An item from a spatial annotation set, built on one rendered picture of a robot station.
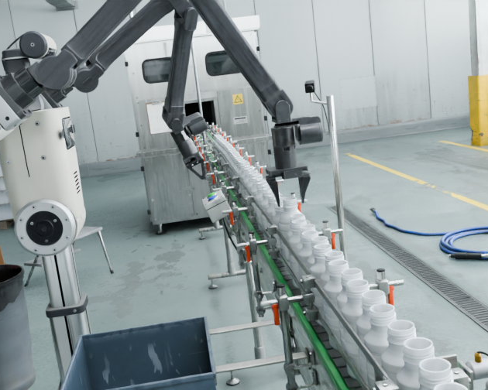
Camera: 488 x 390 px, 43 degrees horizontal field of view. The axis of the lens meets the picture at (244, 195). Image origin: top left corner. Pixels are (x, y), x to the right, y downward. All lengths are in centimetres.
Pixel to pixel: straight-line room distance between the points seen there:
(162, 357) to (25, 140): 66
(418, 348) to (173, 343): 85
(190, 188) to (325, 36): 648
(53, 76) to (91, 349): 66
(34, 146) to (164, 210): 479
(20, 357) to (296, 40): 948
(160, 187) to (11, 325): 323
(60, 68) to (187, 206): 499
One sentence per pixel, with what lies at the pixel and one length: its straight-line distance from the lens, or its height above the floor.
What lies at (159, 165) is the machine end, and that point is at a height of 73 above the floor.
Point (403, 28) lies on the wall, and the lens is 1268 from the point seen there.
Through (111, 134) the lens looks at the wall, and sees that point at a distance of 1189.
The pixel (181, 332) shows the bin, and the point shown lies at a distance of 157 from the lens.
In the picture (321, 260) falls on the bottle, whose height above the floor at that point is 114.
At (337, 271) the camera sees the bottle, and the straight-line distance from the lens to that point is 114.
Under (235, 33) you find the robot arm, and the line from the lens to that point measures 153.
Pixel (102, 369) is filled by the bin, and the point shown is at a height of 85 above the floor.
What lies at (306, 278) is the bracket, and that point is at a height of 112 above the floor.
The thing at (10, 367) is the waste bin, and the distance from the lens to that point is 356.
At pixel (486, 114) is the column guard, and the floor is 50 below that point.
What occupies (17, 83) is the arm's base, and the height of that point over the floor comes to 157.
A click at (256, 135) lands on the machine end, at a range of 639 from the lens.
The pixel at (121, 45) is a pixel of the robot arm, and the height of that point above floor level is 166.
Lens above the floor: 152
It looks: 11 degrees down
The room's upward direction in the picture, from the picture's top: 7 degrees counter-clockwise
